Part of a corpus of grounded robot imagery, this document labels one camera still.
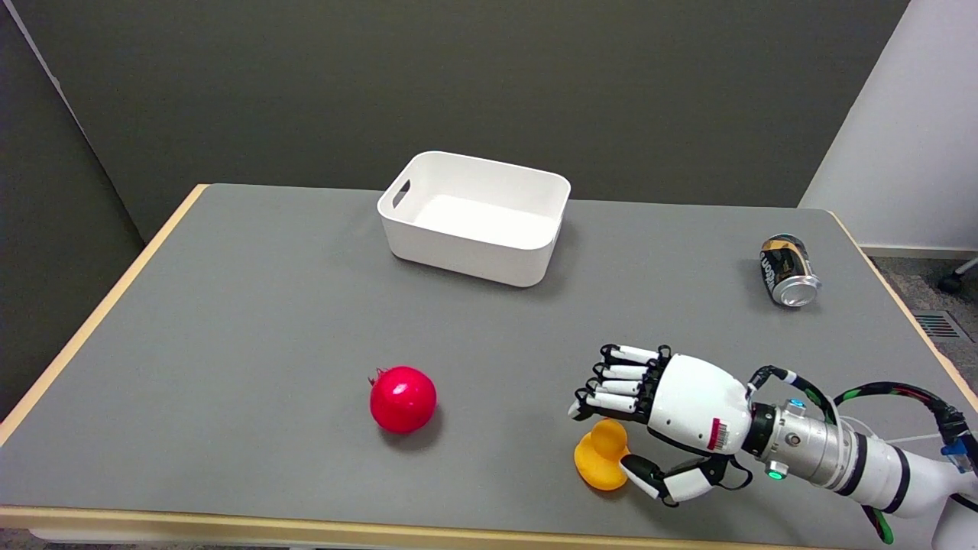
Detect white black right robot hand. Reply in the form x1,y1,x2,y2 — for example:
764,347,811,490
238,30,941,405
568,344,754,508

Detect yellow rubber duck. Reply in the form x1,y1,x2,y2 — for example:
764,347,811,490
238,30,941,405
574,418,631,492

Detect black gold drink can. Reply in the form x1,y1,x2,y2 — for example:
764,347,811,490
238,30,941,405
759,234,823,309

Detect floor vent grille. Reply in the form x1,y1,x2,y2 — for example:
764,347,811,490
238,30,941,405
914,312,965,341

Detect red pomegranate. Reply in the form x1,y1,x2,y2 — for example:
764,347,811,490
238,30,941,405
368,366,438,435

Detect white plastic bin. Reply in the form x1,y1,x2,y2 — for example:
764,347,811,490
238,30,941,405
377,150,572,289

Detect black chair caster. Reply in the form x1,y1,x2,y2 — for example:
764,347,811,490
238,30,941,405
938,258,978,296

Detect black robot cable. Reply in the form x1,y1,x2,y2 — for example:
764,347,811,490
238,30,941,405
747,365,978,545

